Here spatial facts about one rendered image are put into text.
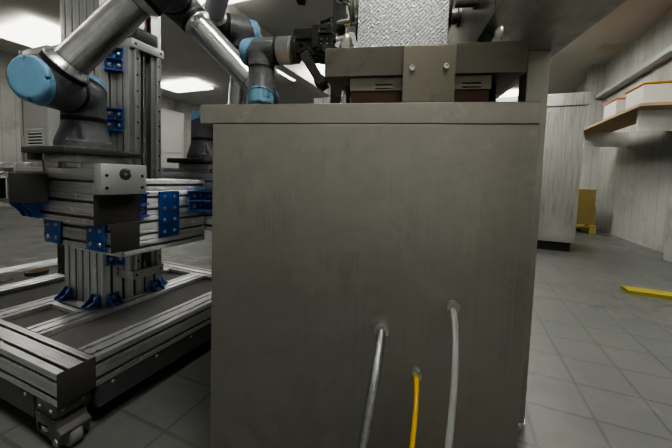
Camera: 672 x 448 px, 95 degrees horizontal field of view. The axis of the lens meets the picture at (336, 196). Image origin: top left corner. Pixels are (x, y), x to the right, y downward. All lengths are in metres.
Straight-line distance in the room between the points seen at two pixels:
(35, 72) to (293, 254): 0.81
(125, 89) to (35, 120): 0.42
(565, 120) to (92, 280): 4.34
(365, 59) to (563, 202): 3.81
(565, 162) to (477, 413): 3.78
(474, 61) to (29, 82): 1.06
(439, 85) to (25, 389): 1.32
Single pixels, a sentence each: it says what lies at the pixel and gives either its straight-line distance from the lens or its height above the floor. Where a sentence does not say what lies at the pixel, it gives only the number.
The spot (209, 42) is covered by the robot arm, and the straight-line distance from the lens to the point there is 1.15.
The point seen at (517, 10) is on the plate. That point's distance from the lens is 0.90.
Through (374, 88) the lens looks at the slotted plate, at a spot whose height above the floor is 0.95.
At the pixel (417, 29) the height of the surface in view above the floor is 1.15.
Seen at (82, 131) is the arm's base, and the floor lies 0.87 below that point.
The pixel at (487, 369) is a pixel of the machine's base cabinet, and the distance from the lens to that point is 0.72.
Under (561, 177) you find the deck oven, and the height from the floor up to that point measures 0.84.
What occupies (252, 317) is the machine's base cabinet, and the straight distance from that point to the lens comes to 0.73.
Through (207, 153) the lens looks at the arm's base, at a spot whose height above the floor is 0.84.
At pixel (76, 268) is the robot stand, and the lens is 1.66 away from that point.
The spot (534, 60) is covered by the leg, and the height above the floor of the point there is 1.11.
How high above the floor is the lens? 0.75
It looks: 3 degrees down
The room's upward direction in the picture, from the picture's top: 2 degrees clockwise
